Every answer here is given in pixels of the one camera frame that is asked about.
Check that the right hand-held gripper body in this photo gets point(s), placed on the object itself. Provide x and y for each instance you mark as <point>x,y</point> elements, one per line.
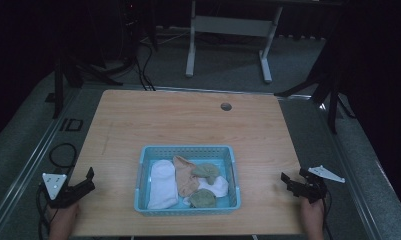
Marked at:
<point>316,186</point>

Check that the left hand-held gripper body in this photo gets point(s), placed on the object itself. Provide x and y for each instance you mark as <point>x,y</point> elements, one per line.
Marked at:
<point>62,195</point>

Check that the person's left hand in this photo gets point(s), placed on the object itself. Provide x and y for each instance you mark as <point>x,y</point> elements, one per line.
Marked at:
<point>65,218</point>

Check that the person's right hand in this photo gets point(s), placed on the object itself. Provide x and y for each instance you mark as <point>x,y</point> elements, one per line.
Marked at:
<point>312,215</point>

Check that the blue plastic basket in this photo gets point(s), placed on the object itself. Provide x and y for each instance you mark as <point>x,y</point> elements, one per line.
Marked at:
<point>144,200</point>

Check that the small white sock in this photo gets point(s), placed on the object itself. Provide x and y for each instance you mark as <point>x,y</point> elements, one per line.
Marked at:
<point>218,187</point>

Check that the large white sock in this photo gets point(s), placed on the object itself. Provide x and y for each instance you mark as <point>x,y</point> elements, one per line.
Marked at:
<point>162,185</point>

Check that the black metal stand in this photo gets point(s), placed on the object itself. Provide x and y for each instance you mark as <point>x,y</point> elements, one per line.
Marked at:
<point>333,100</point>
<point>58,90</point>

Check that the green sock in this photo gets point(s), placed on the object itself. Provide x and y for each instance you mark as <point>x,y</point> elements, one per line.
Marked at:
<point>206,170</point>
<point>203,199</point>

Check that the beige sock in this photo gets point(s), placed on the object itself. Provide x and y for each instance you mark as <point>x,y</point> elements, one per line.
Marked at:
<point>185,180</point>

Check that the white desk frame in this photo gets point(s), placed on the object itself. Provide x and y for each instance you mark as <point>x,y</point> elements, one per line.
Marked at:
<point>233,26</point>

